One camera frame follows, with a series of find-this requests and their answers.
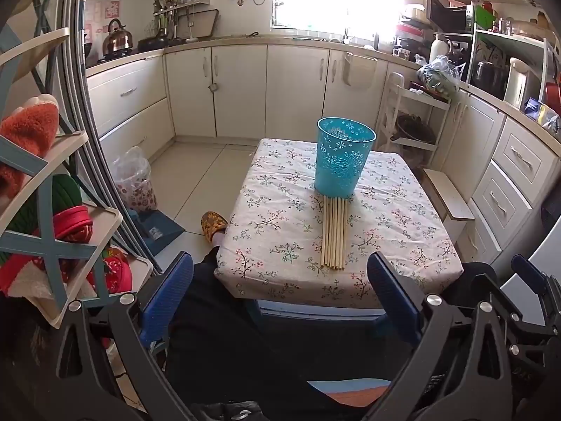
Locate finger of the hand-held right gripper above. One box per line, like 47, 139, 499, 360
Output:
500, 254, 561, 360

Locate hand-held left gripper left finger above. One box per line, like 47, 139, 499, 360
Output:
55, 251, 195, 421

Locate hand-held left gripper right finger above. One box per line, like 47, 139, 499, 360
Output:
364, 251, 518, 421

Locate bundle of wooden chopsticks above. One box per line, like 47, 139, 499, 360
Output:
321, 193, 351, 272

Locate teal perforated plastic basket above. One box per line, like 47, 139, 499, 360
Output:
314, 116, 378, 198

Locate red slipper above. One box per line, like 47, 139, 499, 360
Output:
53, 205, 95, 244
88, 248, 133, 294

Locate blue dustpan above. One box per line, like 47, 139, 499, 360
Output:
131, 208, 185, 257

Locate orange patterned slipper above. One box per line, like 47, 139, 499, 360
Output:
201, 211, 229, 242

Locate wooden step stool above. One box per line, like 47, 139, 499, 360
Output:
423, 167, 476, 238

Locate cream panelled drawer cabinet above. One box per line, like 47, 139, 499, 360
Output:
438, 88, 561, 264

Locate orange and blue cushion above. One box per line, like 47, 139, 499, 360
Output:
307, 377, 397, 406

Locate floral trash bin with bag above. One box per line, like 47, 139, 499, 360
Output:
111, 146, 157, 211

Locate blue and white shoe rack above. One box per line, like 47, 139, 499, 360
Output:
0, 26, 154, 329

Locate floral tablecloth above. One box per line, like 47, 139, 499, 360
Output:
214, 138, 464, 310

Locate green slipper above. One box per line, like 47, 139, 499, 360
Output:
6, 174, 84, 233

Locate blue box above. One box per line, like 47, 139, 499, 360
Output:
523, 96, 544, 119

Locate dark cooking pot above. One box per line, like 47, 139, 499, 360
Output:
394, 114, 437, 145

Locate white electric water boiler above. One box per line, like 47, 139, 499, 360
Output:
504, 57, 542, 110

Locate white trolley rack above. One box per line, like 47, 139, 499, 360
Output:
378, 72, 452, 172

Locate steel pot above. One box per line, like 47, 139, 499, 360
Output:
473, 59, 509, 93

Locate bag of green vegetables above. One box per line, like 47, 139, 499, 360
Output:
416, 55, 465, 99

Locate orange plush slipper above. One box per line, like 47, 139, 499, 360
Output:
0, 94, 60, 198

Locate white counter shelf rack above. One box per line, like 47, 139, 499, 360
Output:
471, 24, 553, 97

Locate white hanging bin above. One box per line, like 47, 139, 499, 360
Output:
344, 53, 378, 91

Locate cream door cabinet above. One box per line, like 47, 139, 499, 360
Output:
164, 44, 388, 141

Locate white thermos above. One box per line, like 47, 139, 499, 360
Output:
430, 33, 448, 64

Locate green cutting board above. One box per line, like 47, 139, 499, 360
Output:
473, 2, 498, 27

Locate black frying pan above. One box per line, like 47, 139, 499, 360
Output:
138, 31, 169, 52

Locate black microwave oven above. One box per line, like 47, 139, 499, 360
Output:
427, 0, 472, 33

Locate stack of dishes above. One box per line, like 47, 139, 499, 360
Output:
394, 4, 428, 49

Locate steel kettle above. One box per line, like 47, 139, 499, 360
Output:
102, 18, 133, 55

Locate leaning rectangular tray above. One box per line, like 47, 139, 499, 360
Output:
175, 9, 220, 39

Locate cream drawer cabinet with long handles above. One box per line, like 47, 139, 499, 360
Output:
85, 55, 176, 159

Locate grey sliding door frame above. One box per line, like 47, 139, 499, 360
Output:
57, 0, 152, 268

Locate pink wall stickers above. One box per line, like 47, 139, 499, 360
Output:
85, 0, 121, 31

